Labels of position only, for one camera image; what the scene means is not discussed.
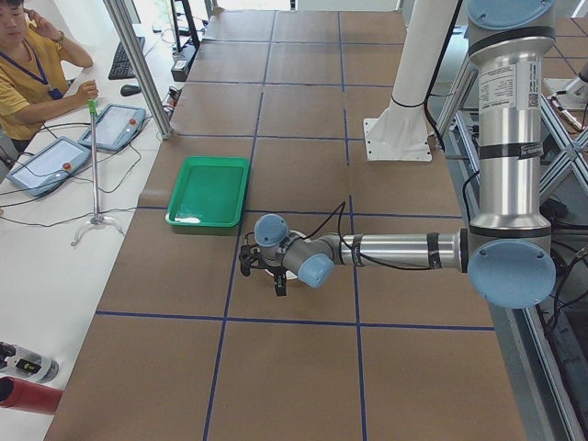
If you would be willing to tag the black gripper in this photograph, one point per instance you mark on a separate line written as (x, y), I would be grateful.
(277, 278)

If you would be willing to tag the white round plate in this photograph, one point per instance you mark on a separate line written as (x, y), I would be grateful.
(290, 274)

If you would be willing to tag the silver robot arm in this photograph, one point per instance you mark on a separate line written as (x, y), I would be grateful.
(505, 248)

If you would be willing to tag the green plastic tray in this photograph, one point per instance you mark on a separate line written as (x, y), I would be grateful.
(208, 196)

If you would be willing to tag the brown paper table cover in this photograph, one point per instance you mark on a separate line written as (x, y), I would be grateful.
(183, 347)

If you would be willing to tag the silver reacher grabber tool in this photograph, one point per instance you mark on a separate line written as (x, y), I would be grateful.
(97, 220)

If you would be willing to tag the far teach pendant tablet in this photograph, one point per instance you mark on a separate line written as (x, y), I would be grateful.
(117, 125)

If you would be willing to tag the teach pendant tablet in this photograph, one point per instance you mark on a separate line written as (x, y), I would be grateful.
(117, 125)
(47, 169)

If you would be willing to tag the black computer mouse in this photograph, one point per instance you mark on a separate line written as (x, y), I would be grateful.
(129, 90)

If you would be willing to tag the near teach pendant tablet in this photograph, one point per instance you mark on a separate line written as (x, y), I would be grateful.
(47, 169)

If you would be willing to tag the black keyboard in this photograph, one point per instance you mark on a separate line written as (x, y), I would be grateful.
(121, 67)

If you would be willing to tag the clear water bottle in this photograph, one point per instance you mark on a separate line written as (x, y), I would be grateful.
(22, 363)

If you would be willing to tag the red bottle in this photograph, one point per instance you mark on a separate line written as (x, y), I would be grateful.
(26, 396)

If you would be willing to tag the person in yellow shirt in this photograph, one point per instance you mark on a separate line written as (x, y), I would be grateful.
(33, 86)

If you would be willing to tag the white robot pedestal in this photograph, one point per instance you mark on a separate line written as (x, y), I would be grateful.
(400, 133)

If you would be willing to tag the aluminium frame post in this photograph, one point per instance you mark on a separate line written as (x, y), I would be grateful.
(122, 23)

